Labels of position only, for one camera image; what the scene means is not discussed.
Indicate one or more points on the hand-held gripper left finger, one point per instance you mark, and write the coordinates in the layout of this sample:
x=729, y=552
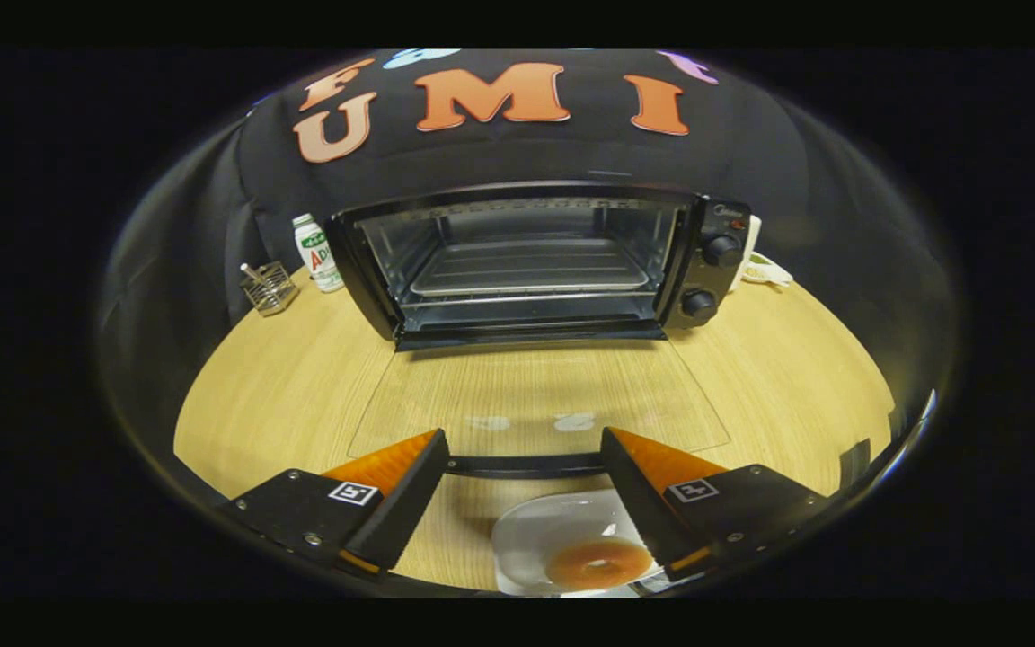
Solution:
x=405, y=499

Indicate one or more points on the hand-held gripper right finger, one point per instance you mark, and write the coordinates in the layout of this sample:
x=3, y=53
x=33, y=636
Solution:
x=643, y=499

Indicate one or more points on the glazed donut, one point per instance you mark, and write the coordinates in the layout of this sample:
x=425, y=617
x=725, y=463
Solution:
x=562, y=562

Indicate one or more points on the black toaster oven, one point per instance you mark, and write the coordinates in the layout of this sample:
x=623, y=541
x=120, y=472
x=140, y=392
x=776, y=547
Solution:
x=706, y=279

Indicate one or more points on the white plate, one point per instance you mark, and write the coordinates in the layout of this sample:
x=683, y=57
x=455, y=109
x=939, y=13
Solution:
x=553, y=530

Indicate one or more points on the metal baking tray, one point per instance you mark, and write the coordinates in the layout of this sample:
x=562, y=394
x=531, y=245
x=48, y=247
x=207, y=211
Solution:
x=526, y=270

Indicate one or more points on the white bottle with green label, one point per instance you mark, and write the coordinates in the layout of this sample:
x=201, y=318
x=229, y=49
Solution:
x=315, y=256

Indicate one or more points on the white plastic device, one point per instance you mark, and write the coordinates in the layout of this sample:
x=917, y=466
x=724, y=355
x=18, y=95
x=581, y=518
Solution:
x=765, y=270

